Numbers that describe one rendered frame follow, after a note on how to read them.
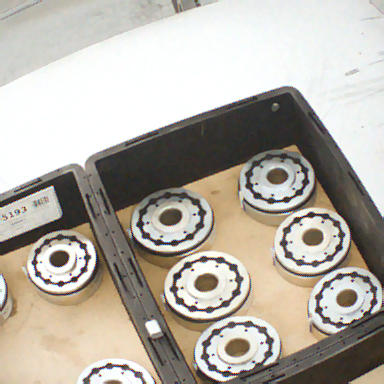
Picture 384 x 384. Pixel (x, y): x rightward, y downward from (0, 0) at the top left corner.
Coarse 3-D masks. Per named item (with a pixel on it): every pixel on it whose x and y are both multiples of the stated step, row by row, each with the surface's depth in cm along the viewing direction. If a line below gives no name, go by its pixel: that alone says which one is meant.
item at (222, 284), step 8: (192, 272) 106; (200, 272) 106; (208, 272) 106; (216, 272) 106; (192, 280) 105; (224, 280) 105; (192, 288) 105; (216, 288) 104; (224, 288) 104; (192, 296) 104; (200, 296) 104; (208, 296) 104; (216, 296) 104
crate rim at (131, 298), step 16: (48, 176) 111; (64, 176) 111; (80, 176) 110; (16, 192) 110; (96, 208) 106; (96, 224) 105; (112, 240) 103; (112, 256) 101; (128, 288) 98; (128, 304) 96; (144, 320) 95; (144, 336) 93; (160, 352) 92; (160, 368) 90
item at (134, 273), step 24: (264, 96) 115; (192, 120) 114; (312, 120) 111; (120, 144) 113; (144, 144) 113; (336, 144) 108; (96, 168) 111; (96, 192) 108; (360, 192) 104; (120, 240) 103; (144, 288) 98; (168, 336) 93; (336, 336) 89; (288, 360) 88
